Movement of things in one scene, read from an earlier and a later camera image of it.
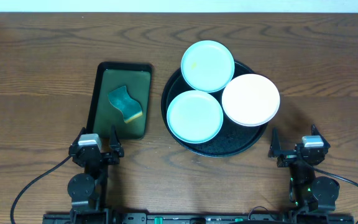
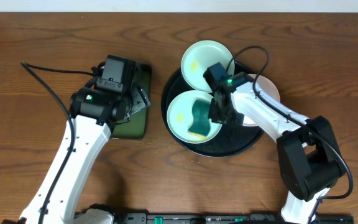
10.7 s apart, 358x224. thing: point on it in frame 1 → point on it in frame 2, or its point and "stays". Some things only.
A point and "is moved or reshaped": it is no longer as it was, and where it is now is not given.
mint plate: [194, 117] stays
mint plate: [207, 66] stays
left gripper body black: [105, 157] → [138, 100]
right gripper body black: [288, 157] → [215, 111]
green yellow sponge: [129, 107] is moved or reshaped
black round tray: [232, 138] stays
